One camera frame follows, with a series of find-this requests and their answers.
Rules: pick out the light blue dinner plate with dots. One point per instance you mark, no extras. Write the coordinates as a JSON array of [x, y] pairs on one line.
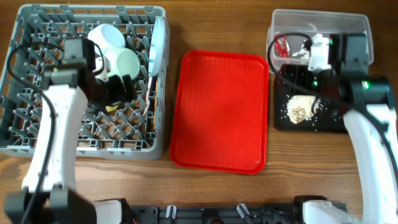
[[157, 46]]

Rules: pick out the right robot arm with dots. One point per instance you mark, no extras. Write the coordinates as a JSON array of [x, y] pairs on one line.
[[369, 116]]

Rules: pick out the grey plastic dishwasher rack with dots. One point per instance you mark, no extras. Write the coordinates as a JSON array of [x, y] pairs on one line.
[[38, 36]]

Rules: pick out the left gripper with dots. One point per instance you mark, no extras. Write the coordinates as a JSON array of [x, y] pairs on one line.
[[120, 95]]

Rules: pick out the wooden chopstick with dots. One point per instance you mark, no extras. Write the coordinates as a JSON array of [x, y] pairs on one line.
[[155, 104]]

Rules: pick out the red snack wrapper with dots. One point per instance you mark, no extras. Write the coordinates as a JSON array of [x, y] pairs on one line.
[[281, 46]]

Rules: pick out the green bowl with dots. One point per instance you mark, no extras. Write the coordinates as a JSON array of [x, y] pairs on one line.
[[122, 61]]

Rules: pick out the light blue small bowl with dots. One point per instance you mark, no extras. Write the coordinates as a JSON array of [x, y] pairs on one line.
[[106, 37]]

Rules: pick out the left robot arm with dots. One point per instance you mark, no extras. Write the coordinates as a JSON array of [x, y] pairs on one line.
[[68, 89]]

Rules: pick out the clear plastic waste bin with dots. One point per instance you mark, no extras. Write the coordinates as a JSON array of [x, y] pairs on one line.
[[311, 21]]

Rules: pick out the white tissue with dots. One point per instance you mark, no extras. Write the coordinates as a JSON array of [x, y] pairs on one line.
[[302, 54]]

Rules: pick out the rice food scraps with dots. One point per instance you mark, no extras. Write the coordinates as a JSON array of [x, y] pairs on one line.
[[300, 109]]

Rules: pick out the yellow plastic cup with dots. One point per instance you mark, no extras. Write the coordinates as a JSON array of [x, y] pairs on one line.
[[111, 108]]

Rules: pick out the black plastic tray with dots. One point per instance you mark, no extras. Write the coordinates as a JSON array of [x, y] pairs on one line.
[[280, 109]]

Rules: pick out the red plastic serving tray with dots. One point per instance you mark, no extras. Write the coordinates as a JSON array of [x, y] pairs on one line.
[[221, 112]]

